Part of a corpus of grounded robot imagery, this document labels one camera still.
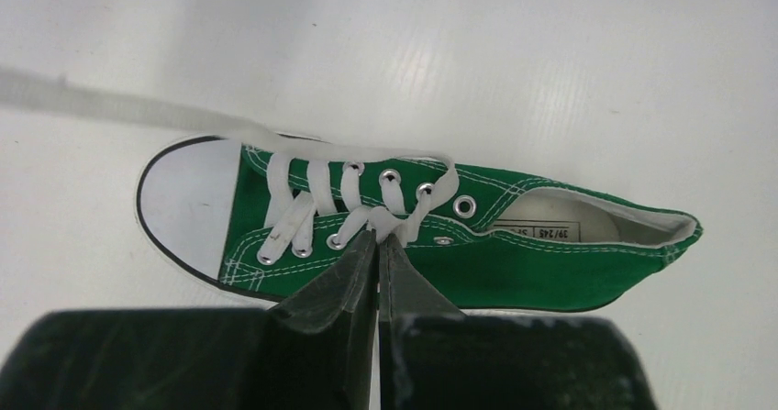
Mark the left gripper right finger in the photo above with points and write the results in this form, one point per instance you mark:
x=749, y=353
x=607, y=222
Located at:
x=433, y=356

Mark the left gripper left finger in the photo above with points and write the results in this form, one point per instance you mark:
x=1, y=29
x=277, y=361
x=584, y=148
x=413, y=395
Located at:
x=313, y=350

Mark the green canvas sneaker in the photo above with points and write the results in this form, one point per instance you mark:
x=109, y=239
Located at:
x=506, y=240

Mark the white shoelace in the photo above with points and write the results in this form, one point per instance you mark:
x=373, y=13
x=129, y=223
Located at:
x=298, y=172

